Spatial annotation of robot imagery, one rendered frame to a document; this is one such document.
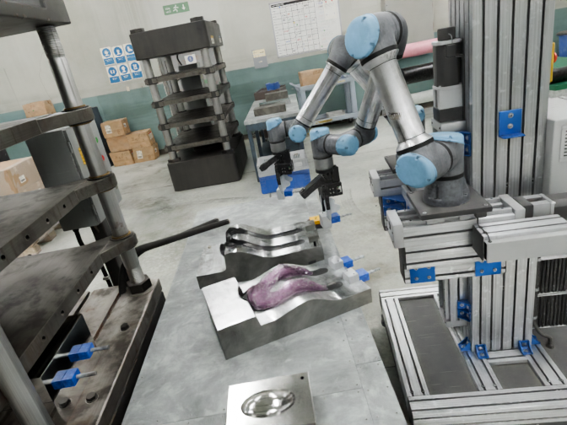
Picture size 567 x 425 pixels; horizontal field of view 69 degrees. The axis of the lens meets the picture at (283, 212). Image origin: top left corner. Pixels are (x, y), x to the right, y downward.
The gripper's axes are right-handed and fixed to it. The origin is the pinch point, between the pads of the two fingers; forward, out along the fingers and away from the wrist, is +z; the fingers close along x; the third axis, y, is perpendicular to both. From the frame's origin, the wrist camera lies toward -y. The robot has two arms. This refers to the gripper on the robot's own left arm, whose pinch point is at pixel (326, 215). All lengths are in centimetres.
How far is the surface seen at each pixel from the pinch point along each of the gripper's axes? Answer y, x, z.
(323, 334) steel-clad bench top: -18, -51, 15
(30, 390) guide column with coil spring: -91, -66, -5
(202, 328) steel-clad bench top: -55, -32, 15
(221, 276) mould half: -46.4, -7.9, 11.0
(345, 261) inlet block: -1.4, -25.2, 8.2
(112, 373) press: -84, -40, 17
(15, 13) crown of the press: -79, -20, -86
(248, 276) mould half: -36.3, -9.2, 13.2
